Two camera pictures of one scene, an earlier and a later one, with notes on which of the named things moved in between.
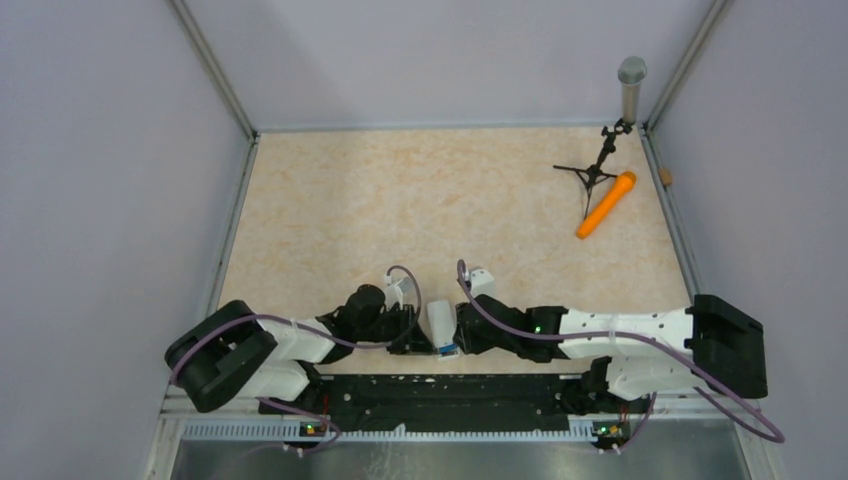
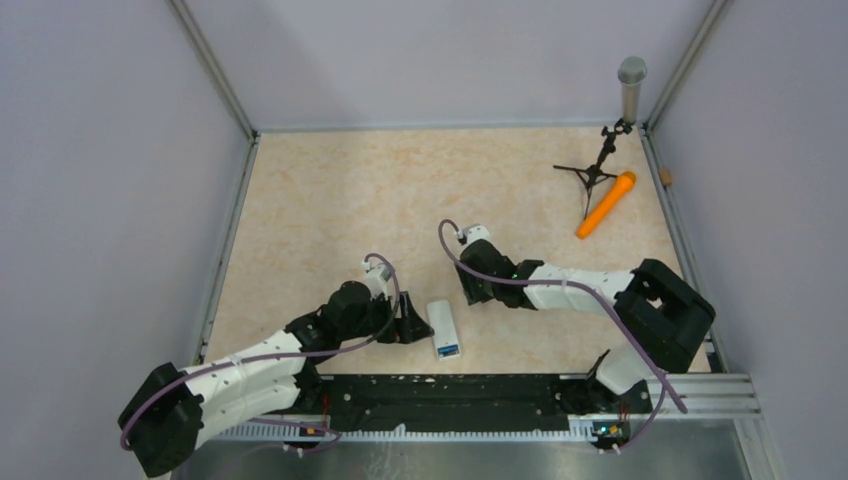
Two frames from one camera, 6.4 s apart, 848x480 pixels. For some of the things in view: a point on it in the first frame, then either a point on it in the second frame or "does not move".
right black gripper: [465, 336] -> [475, 295]
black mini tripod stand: [594, 173] does not move
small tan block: [666, 176] does not move
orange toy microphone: [599, 214] does not move
